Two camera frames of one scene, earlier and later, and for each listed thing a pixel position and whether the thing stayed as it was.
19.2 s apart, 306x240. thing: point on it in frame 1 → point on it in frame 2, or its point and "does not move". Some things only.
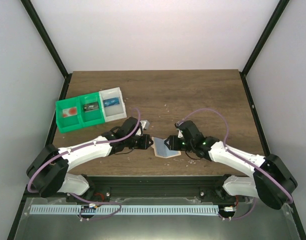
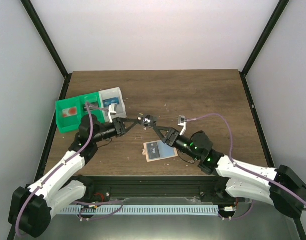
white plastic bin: (114, 112) does not move
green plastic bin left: (69, 115) does not move
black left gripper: (144, 145) → (118, 123)
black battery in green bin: (91, 107) does not move
